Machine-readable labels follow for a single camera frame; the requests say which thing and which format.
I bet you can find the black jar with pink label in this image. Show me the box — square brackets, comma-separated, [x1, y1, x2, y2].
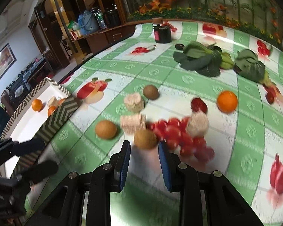
[152, 17, 172, 44]

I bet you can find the orange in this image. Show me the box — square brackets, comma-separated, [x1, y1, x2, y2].
[216, 91, 238, 114]

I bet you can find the left bok choy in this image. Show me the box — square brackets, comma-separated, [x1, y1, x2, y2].
[173, 41, 235, 77]

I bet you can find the tan round fruit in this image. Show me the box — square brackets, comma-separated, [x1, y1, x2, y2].
[95, 120, 118, 139]

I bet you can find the blue bag on shelf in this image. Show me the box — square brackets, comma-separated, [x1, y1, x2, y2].
[78, 10, 100, 35]

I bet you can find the framed wall painting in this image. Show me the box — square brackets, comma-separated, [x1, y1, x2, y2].
[0, 43, 17, 79]

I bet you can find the brown kiwi fruit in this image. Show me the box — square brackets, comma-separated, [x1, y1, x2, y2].
[134, 129, 157, 150]
[142, 85, 159, 100]

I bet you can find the small black object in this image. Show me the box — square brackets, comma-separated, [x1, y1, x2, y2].
[175, 43, 185, 50]

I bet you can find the wooden sideboard cabinet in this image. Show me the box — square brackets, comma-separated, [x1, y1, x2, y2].
[73, 23, 136, 54]

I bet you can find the bok choy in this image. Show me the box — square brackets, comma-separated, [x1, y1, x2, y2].
[234, 49, 273, 87]
[173, 41, 235, 77]

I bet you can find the white tray with chevron rim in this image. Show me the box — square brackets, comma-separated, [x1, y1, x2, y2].
[0, 76, 82, 179]

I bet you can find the right bok choy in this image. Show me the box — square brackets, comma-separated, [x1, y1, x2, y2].
[234, 49, 273, 87]

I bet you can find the dark red jujube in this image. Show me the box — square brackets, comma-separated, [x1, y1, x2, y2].
[191, 97, 208, 114]
[265, 92, 275, 105]

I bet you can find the beige root chunk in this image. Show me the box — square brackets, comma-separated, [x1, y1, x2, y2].
[124, 92, 145, 113]
[185, 111, 209, 137]
[47, 96, 59, 108]
[120, 114, 146, 135]

